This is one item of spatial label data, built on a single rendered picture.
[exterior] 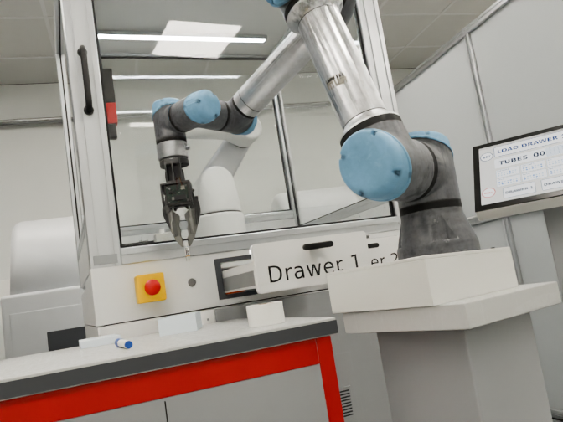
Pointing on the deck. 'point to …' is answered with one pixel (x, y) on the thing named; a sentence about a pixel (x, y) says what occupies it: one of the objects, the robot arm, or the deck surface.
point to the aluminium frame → (223, 243)
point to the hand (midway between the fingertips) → (185, 241)
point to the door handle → (85, 79)
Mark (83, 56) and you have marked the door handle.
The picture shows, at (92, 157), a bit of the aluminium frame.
